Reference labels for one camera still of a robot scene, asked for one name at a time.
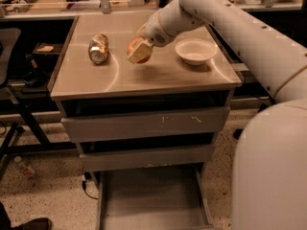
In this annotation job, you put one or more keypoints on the top grey drawer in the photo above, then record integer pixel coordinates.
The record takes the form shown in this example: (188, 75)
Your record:
(145, 124)

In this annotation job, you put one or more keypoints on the grey drawer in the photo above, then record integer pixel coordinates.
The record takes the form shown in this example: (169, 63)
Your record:
(145, 124)
(146, 158)

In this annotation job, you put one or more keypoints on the white bowl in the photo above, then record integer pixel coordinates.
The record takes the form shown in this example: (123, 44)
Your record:
(195, 51)

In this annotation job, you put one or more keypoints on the open bottom drawer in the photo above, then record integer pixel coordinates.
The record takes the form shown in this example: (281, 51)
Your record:
(160, 198)

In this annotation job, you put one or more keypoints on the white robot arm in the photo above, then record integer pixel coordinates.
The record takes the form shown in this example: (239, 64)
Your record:
(269, 179)

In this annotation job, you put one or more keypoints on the red apple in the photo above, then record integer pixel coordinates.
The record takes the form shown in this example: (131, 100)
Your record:
(131, 46)

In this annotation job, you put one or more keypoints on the grey drawer cabinet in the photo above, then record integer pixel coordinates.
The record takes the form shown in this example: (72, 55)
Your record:
(82, 88)

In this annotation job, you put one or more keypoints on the dark shoe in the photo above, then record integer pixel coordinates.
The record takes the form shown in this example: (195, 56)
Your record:
(35, 224)

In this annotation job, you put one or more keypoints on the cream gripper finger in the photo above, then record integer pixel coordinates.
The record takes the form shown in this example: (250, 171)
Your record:
(139, 51)
(140, 34)

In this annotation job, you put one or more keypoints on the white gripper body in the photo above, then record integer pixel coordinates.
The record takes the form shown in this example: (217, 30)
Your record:
(153, 35)

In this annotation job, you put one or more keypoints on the plastic water bottle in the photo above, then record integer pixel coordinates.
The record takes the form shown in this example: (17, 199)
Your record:
(24, 166)

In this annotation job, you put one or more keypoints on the crushed soda can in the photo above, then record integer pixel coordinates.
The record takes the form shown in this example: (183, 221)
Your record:
(98, 48)

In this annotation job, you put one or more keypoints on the middle grey drawer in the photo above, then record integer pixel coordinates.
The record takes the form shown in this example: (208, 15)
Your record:
(146, 158)

